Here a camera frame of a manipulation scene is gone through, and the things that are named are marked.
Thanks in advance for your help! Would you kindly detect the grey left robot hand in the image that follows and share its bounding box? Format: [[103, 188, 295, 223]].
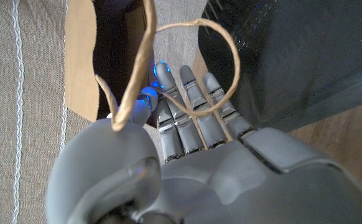
[[45, 61, 362, 224]]

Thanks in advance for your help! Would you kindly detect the brown paper bag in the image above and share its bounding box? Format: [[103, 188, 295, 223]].
[[63, 0, 241, 133]]

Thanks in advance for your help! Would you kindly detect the beige striped curtain backdrop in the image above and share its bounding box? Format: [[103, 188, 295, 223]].
[[0, 0, 209, 224]]

